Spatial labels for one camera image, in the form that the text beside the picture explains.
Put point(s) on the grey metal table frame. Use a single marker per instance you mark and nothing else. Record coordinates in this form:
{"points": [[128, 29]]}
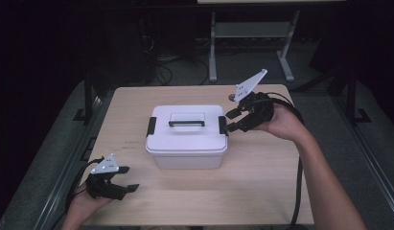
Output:
{"points": [[250, 30]]}

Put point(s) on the black metal stand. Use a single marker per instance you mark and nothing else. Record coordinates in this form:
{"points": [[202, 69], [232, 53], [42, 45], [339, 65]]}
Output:
{"points": [[352, 96], [88, 96]]}

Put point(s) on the person's right hand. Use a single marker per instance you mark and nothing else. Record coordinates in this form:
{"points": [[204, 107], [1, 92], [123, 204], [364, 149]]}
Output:
{"points": [[285, 123]]}

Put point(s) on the aluminium floor rail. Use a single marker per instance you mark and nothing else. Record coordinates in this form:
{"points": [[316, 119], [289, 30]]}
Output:
{"points": [[66, 166], [370, 159]]}

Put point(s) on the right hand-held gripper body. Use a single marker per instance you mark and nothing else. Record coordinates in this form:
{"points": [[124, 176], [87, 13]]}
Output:
{"points": [[260, 110]]}

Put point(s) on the round dark table grommet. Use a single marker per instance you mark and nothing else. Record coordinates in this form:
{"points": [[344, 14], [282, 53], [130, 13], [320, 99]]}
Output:
{"points": [[231, 96]]}

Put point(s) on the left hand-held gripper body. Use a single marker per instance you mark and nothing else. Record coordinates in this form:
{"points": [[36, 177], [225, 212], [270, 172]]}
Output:
{"points": [[103, 188]]}

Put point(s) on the person's left hand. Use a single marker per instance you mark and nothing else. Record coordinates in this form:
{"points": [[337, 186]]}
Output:
{"points": [[82, 207]]}

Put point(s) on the white plastic storage box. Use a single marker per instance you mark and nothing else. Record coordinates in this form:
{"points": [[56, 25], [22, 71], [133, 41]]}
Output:
{"points": [[188, 161]]}

